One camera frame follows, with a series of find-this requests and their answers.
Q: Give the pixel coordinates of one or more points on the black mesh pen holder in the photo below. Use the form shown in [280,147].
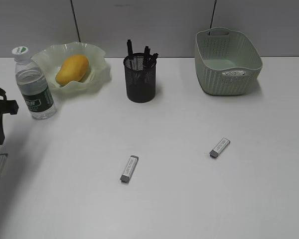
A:
[140,81]

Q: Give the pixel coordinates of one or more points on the yellow mango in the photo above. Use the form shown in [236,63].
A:
[74,68]

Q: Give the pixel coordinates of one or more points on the pale green woven basket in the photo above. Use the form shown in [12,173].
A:
[220,49]

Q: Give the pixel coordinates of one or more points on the waste paper ball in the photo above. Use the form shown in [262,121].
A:
[234,73]

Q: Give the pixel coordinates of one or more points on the black marker pen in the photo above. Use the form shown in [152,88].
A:
[152,60]
[130,53]
[146,56]

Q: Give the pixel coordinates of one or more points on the clear water bottle green label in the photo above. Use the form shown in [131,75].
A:
[33,85]

